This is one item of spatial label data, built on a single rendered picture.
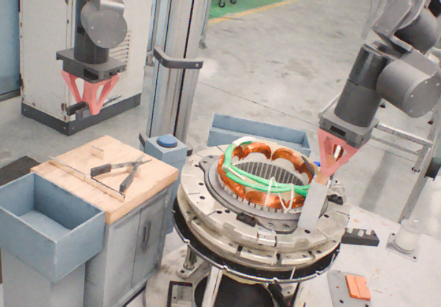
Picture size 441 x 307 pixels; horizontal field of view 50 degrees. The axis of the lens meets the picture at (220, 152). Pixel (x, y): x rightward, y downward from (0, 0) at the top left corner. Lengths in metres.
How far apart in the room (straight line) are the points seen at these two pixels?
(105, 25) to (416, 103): 0.43
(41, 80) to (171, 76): 2.11
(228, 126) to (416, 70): 0.67
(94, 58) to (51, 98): 2.45
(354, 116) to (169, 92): 0.64
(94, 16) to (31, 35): 2.52
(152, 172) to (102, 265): 0.19
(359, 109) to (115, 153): 0.50
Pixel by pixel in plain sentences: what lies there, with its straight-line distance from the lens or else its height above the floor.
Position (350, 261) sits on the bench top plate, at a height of 0.78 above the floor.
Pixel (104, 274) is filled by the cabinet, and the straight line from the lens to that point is 0.90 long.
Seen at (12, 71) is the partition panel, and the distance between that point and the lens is 3.47.
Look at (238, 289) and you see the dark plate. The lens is 1.12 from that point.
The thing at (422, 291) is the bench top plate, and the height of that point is 0.78.
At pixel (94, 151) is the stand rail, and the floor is 1.08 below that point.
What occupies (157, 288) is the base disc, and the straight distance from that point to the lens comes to 1.06.
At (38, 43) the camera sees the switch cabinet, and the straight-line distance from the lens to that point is 3.19.
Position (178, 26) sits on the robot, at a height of 1.26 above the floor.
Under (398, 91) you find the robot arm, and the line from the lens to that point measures 0.64.
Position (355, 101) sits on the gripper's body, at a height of 1.34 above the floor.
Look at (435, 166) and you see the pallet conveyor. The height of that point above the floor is 0.74.
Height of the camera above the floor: 1.55
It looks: 28 degrees down
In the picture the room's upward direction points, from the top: 12 degrees clockwise
